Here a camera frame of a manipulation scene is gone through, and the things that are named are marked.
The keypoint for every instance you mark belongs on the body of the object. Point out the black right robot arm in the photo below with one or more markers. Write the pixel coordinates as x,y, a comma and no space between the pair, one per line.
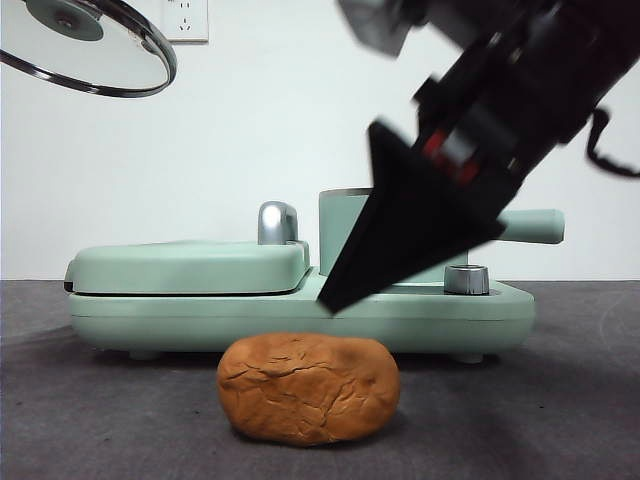
610,20

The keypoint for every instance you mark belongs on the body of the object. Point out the silver control knob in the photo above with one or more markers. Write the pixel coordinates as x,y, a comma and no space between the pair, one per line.
466,279

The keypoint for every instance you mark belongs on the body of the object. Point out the mint green hinged grill cover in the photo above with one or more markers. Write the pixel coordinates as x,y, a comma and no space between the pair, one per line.
180,267

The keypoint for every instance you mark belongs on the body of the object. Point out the mint green breakfast machine base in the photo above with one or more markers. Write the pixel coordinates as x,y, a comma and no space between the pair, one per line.
200,320

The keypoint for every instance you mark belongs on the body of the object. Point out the brown potato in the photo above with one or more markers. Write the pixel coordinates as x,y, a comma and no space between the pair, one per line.
307,390

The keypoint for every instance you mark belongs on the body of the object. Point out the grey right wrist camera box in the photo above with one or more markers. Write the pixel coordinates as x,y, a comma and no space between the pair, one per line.
380,25

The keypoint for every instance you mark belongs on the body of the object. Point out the glass lid with green knob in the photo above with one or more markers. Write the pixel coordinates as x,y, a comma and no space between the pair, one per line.
75,30

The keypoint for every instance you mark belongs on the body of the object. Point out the white wall socket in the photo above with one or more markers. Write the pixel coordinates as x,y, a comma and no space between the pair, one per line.
192,25

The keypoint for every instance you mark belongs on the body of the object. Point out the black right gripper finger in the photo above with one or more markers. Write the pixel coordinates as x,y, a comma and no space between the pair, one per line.
400,230

